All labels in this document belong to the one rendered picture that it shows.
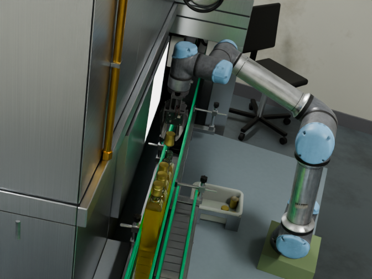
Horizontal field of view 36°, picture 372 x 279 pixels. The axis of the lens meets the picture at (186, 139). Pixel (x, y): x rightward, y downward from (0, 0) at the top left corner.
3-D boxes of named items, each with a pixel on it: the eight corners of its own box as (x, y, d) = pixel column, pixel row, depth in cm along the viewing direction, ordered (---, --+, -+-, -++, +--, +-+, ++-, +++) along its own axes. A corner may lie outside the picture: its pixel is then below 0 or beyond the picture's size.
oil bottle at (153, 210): (141, 239, 205) (148, 192, 194) (156, 242, 205) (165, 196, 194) (138, 249, 201) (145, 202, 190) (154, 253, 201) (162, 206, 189)
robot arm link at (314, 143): (311, 240, 211) (341, 113, 182) (305, 267, 199) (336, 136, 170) (279, 232, 214) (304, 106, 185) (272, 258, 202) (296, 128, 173)
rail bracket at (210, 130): (187, 134, 291) (195, 96, 279) (220, 141, 290) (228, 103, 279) (186, 139, 287) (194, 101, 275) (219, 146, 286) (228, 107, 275)
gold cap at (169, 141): (164, 140, 203) (166, 129, 200) (174, 141, 203) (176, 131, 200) (163, 145, 200) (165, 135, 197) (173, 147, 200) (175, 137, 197)
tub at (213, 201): (190, 196, 253) (193, 180, 248) (239, 206, 252) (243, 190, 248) (185, 220, 238) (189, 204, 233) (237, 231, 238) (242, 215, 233)
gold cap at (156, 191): (157, 198, 189) (159, 187, 186) (149, 194, 190) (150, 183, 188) (163, 194, 191) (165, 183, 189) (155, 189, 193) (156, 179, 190)
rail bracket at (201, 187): (172, 194, 230) (177, 169, 224) (213, 202, 230) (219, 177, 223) (171, 199, 228) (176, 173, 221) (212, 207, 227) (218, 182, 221)
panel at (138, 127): (154, 100, 275) (163, 35, 257) (160, 102, 275) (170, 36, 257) (109, 216, 198) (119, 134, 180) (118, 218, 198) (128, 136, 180)
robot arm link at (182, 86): (170, 68, 188) (194, 73, 188) (168, 81, 190) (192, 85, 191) (168, 78, 182) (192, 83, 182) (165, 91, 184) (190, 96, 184)
